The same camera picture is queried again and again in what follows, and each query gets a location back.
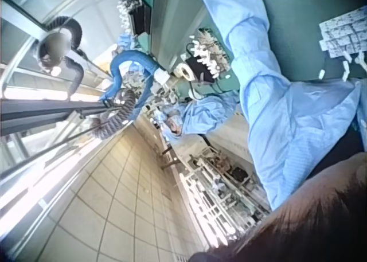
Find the grey ribbed fume hose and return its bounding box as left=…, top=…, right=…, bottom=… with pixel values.
left=91, top=89, right=139, bottom=140

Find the white tape roll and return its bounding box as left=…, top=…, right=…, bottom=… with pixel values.
left=174, top=62, right=196, bottom=81

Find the cluttered workbench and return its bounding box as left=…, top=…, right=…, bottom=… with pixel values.
left=142, top=69, right=186, bottom=127

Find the panel of white LED strips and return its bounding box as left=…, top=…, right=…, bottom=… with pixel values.
left=317, top=10, right=367, bottom=58

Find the blue flexible hose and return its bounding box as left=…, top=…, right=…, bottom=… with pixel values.
left=99, top=49, right=170, bottom=103

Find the white wire cart rack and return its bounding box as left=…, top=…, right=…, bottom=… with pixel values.
left=177, top=146, right=271, bottom=234

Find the black fume hose round hood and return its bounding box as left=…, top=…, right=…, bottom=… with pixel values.
left=36, top=15, right=85, bottom=97

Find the black cable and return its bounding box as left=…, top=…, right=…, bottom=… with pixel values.
left=185, top=80, right=239, bottom=103

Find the black box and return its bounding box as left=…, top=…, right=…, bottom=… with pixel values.
left=184, top=56, right=216, bottom=84

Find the green conveyor belt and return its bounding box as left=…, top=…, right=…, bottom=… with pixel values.
left=134, top=0, right=213, bottom=71

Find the aluminium frame glass partition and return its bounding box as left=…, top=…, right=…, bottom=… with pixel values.
left=0, top=0, right=131, bottom=194

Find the board rack of white connectors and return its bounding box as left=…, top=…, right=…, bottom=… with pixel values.
left=187, top=28, right=233, bottom=77

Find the black tray of white connectors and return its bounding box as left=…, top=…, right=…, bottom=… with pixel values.
left=115, top=0, right=153, bottom=38

